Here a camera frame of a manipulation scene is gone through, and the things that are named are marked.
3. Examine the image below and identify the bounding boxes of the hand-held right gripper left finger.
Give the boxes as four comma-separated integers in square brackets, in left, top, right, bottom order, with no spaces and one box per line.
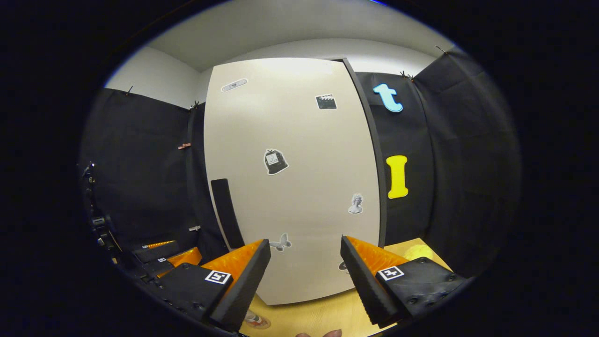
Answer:
[159,239,272,333]

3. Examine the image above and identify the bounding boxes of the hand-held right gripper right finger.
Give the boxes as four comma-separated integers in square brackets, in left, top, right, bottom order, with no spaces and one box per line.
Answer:
[340,235,468,328]

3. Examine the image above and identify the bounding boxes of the clear plastic bottle red label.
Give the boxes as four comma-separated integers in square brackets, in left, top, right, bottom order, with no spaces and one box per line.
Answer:
[244,309,268,327]

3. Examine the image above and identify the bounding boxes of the beige cabinet door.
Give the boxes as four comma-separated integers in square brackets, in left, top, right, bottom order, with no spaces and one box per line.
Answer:
[204,57,380,306]

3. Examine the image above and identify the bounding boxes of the yellow bumpy object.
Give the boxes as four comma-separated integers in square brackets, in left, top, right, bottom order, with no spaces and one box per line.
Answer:
[403,244,435,262]

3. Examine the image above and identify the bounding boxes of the black backdrop cloth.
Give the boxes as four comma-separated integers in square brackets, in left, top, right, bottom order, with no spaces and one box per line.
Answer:
[80,47,522,281]

